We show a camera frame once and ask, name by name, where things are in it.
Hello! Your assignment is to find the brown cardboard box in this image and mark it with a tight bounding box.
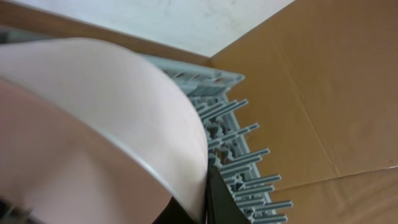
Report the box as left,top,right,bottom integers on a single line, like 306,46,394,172
211,0,397,223

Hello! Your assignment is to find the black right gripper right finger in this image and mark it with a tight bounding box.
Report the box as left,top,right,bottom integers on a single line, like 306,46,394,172
206,166,251,224

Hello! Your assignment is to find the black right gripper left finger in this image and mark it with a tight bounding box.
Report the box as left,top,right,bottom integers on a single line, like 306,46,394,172
152,197,197,224

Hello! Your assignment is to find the grey dishwasher rack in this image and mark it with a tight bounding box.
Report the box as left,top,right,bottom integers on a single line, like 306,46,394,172
145,55,294,223

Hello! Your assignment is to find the pink bowl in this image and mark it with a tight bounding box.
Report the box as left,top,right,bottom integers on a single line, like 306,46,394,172
1,38,208,223

